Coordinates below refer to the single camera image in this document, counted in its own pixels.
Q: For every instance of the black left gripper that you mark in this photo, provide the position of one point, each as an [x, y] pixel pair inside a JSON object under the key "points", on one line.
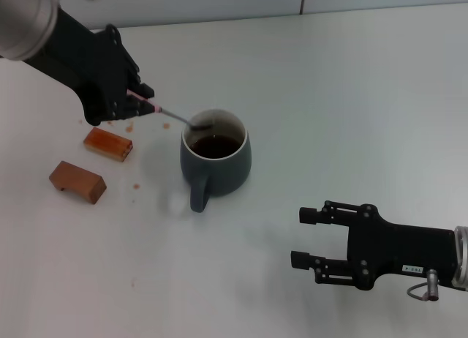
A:
{"points": [[91, 71]]}

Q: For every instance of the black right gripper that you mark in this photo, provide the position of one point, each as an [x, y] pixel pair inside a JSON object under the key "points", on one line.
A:
{"points": [[402, 250]]}

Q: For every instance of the grey ceramic cup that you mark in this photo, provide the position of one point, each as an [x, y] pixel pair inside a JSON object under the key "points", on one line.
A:
{"points": [[219, 177]]}

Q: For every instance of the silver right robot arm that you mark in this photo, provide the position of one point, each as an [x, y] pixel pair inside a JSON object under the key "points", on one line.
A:
{"points": [[462, 257]]}

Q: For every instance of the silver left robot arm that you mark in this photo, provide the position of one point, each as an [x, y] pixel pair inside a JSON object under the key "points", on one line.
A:
{"points": [[22, 19]]}

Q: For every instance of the brown wooden spoon rest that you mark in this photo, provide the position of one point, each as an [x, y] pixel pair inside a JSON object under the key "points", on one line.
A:
{"points": [[80, 182]]}

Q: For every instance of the glossy orange wooden block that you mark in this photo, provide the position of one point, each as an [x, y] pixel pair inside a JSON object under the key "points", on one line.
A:
{"points": [[109, 144]]}

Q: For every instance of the dark coffee liquid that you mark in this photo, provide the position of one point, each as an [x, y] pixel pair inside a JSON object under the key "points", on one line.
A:
{"points": [[215, 146]]}

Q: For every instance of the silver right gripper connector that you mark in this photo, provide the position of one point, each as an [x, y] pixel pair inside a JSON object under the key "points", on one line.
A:
{"points": [[433, 285]]}

